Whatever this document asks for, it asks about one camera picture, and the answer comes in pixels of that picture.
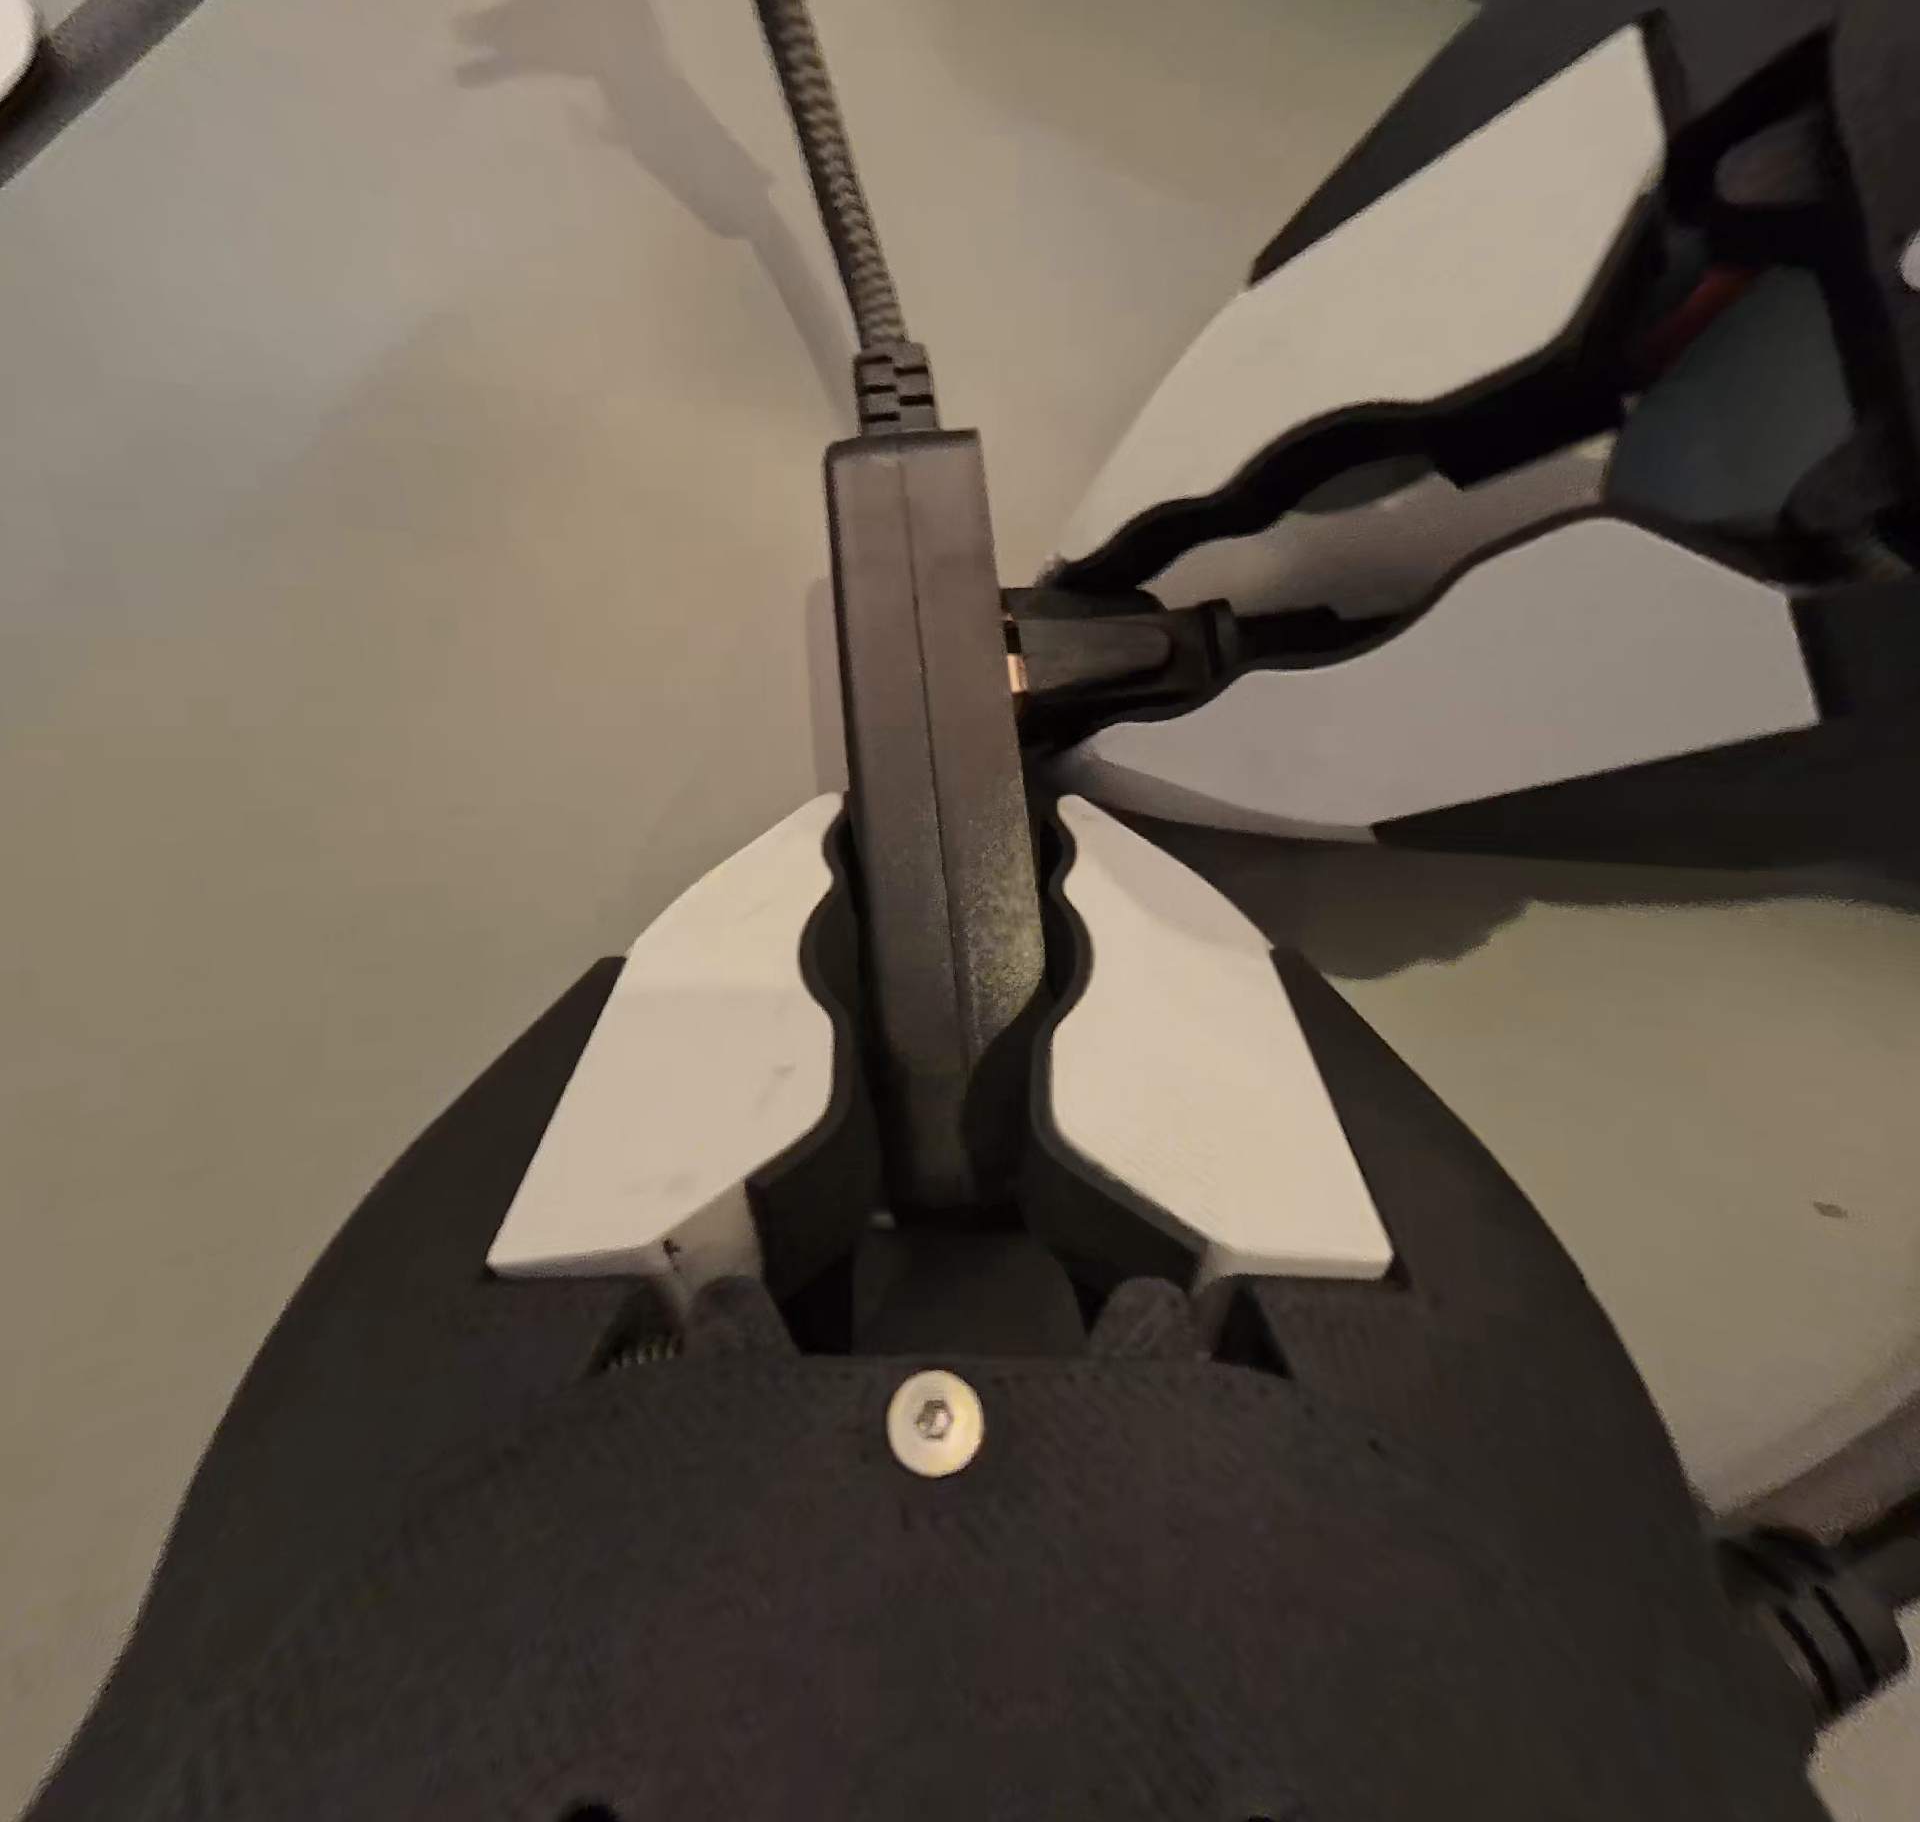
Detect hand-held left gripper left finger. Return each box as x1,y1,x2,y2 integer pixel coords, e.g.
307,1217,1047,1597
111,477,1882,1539
484,791,864,1290

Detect black power plug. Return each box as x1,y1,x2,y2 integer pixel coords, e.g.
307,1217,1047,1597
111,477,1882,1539
995,582,1246,731

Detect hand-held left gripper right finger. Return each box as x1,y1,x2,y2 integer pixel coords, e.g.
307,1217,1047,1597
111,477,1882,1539
1027,793,1408,1301

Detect black cord end connector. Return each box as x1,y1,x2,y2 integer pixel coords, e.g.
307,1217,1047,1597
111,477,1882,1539
1710,1529,1920,1725

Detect black power strip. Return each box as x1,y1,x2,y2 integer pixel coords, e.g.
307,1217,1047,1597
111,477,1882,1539
823,427,1052,1224

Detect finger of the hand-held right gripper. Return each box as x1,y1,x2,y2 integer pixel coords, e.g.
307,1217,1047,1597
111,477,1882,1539
1049,499,1829,844
1049,20,1680,594

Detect black braided strip cable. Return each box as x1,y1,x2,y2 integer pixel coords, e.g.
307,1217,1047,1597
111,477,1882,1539
721,0,947,438

